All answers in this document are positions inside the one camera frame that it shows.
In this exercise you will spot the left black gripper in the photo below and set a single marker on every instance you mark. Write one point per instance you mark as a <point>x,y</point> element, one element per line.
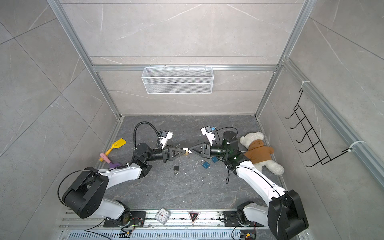
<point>168,154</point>

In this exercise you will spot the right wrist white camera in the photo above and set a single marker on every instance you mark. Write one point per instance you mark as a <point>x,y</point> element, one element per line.
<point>209,132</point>

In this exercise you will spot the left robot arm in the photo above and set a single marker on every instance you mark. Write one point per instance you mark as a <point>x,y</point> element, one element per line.
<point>86,195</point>

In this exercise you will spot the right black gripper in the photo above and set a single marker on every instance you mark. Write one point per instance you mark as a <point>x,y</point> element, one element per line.
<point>206,149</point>

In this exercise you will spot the small white clock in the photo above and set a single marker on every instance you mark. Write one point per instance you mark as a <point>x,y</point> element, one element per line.
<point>162,216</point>

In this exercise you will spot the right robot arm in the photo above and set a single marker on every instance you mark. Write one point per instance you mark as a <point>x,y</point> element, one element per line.
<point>283,212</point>

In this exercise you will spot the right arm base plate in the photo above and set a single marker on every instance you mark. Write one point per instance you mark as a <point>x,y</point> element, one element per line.
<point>234,218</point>

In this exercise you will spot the red triangle warning sign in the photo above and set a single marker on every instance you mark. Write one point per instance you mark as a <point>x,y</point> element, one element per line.
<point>193,216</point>

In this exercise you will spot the white teddy bear brown hoodie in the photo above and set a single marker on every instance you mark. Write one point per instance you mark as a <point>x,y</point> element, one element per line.
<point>259,154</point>

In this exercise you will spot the black wire hook rack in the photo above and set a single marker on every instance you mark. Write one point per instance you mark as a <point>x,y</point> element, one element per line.
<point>312,136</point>

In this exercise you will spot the wrist white camera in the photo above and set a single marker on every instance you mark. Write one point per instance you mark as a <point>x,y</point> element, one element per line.
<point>164,136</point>
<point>209,132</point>

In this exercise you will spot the white wire mesh basket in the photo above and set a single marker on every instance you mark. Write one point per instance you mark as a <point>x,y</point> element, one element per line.
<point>178,80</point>

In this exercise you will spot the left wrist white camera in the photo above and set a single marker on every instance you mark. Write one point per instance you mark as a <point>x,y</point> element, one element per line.
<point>164,136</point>

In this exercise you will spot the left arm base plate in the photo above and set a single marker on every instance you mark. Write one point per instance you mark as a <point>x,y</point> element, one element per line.
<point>135,218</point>

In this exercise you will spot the pink purple toy shovel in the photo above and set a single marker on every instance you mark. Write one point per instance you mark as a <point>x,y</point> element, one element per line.
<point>104,158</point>

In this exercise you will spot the yellow toy shovel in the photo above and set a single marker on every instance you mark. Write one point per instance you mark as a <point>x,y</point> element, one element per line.
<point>119,143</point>

